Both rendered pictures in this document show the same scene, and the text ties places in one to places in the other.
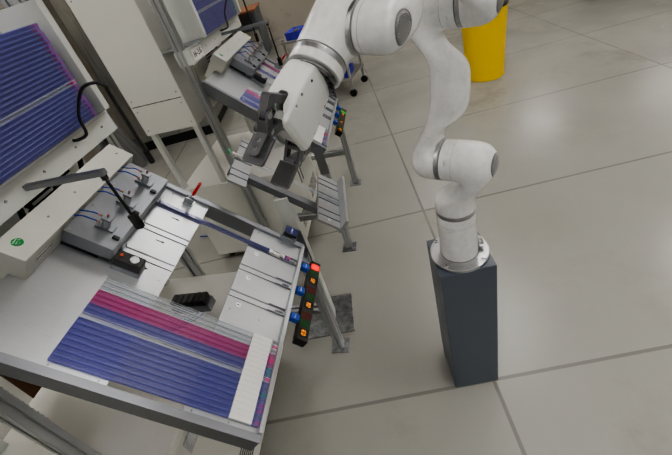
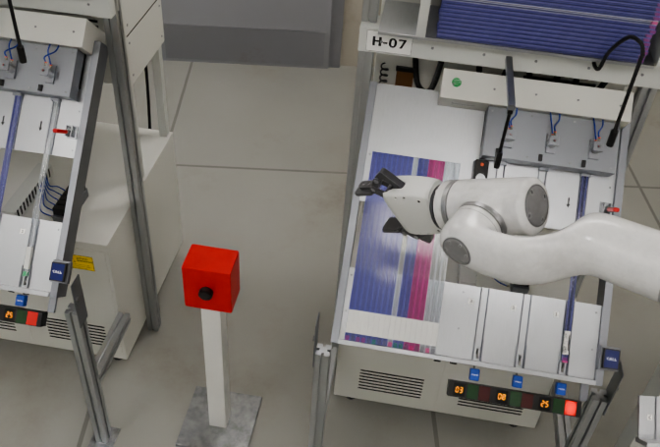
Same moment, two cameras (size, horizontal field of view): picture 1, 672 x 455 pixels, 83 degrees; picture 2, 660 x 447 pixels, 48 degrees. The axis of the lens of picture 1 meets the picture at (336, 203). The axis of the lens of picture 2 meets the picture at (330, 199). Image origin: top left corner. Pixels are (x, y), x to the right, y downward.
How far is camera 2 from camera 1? 1.09 m
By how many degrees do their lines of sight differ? 62
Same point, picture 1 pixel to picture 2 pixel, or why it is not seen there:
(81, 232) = (492, 121)
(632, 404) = not seen: outside the picture
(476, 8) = not seen: outside the picture
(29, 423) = (352, 166)
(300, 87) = (406, 194)
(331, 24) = (463, 195)
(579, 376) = not seen: outside the picture
